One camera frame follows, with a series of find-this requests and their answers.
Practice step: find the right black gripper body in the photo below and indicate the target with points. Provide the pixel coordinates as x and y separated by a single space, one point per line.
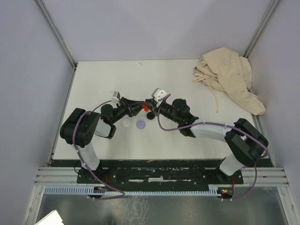
162 109

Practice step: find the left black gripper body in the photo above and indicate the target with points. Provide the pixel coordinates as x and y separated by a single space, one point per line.
124 109

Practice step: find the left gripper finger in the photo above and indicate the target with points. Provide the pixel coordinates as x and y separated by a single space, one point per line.
135 109
131 103

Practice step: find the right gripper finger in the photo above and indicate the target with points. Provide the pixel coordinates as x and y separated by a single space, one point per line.
149 102
153 110

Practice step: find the red earbud case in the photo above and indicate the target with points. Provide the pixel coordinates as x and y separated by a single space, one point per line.
145 108

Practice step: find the black earbud case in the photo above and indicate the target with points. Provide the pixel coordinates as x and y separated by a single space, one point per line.
150 115

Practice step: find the white earbud case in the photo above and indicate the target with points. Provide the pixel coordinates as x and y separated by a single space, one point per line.
126 123

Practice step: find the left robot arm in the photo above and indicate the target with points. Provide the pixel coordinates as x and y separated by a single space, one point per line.
80 127

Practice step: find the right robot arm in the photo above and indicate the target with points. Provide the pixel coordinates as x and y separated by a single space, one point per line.
246 143

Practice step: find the purple earbud case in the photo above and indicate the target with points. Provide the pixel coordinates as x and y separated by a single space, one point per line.
141 124

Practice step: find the beige cloth bag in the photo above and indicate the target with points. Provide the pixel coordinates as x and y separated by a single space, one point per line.
225 70

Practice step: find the white paper corner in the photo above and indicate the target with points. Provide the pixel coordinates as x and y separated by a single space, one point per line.
53 218

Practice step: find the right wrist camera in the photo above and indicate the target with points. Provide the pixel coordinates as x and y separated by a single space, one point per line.
158 94

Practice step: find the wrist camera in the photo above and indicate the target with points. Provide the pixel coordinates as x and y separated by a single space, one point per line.
116 97
158 94

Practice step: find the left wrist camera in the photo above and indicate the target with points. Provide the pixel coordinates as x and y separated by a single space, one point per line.
116 97

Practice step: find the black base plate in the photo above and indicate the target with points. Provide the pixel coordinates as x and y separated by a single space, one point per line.
160 175

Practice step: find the aluminium frame rail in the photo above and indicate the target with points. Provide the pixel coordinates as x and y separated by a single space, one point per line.
266 177

